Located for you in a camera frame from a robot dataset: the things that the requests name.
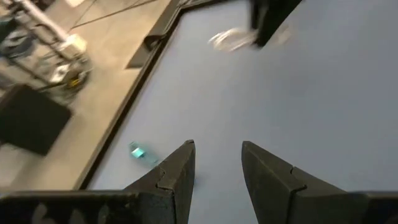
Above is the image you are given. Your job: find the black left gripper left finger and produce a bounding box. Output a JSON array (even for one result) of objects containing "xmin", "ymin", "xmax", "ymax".
[{"xmin": 123, "ymin": 139, "xmax": 197, "ymax": 224}]

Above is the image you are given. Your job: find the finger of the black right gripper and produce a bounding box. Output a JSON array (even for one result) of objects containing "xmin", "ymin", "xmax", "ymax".
[
  {"xmin": 249, "ymin": 0, "xmax": 260, "ymax": 31},
  {"xmin": 256, "ymin": 0, "xmax": 303, "ymax": 48}
]

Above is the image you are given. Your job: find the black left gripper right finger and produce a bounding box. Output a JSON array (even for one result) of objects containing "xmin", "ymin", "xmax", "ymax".
[{"xmin": 241, "ymin": 140, "xmax": 352, "ymax": 224}]

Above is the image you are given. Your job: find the clear plastic bag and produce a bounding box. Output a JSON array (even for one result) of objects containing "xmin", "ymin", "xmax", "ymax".
[{"xmin": 207, "ymin": 26, "xmax": 294, "ymax": 53}]

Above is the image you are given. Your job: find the black floor mat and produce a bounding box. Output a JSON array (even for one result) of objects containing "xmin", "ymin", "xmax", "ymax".
[{"xmin": 0, "ymin": 85, "xmax": 73, "ymax": 157}]

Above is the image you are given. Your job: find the metal wheeled cart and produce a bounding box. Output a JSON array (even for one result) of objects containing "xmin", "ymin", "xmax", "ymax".
[{"xmin": 0, "ymin": 0, "xmax": 93, "ymax": 105}]

